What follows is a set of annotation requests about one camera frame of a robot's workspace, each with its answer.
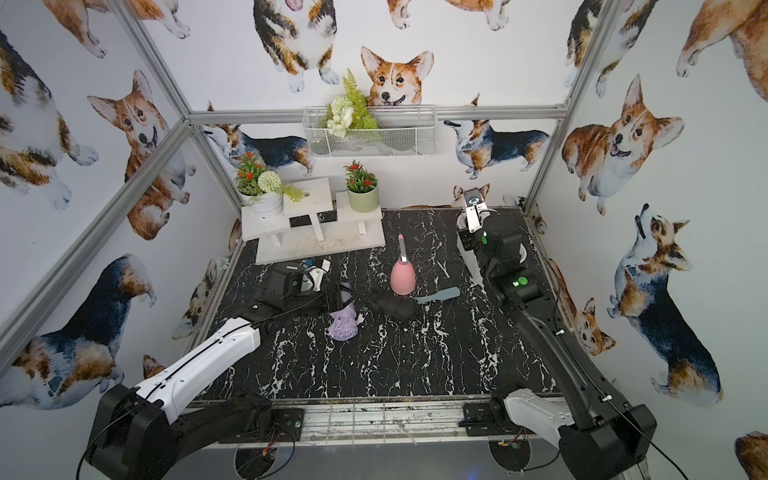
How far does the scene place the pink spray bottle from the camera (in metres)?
0.88

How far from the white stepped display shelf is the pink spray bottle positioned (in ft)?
0.62

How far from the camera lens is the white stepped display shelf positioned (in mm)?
950
